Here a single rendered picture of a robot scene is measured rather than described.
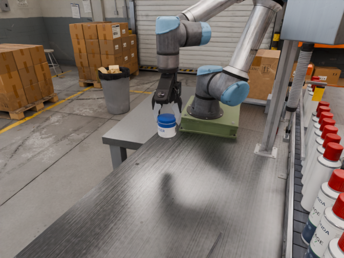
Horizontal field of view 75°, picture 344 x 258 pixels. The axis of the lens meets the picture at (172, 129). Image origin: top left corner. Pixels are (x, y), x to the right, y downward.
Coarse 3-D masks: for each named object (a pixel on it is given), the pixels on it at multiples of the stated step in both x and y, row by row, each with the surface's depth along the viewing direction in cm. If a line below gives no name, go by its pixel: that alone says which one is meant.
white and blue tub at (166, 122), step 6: (162, 114) 85; (168, 114) 85; (162, 120) 80; (168, 120) 80; (174, 120) 81; (162, 126) 81; (168, 126) 81; (174, 126) 82; (162, 132) 82; (168, 132) 82; (174, 132) 83
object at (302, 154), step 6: (300, 96) 119; (300, 102) 111; (300, 108) 105; (300, 114) 99; (300, 120) 93; (300, 126) 89; (300, 132) 85; (300, 138) 81; (300, 144) 78; (300, 150) 74; (300, 156) 72
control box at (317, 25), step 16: (288, 0) 67; (304, 0) 63; (320, 0) 60; (336, 0) 57; (288, 16) 68; (304, 16) 64; (320, 16) 60; (336, 16) 57; (288, 32) 69; (304, 32) 65; (320, 32) 61; (336, 32) 58
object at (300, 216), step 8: (296, 112) 121; (296, 120) 112; (296, 128) 104; (304, 128) 104; (296, 136) 98; (296, 144) 92; (296, 152) 87; (296, 160) 83; (296, 168) 78; (296, 176) 75; (296, 184) 71; (296, 192) 68; (296, 200) 65; (296, 208) 63; (296, 216) 60; (304, 216) 60; (296, 224) 58; (304, 224) 58; (296, 232) 56; (296, 240) 54; (296, 248) 52; (304, 248) 52; (296, 256) 50
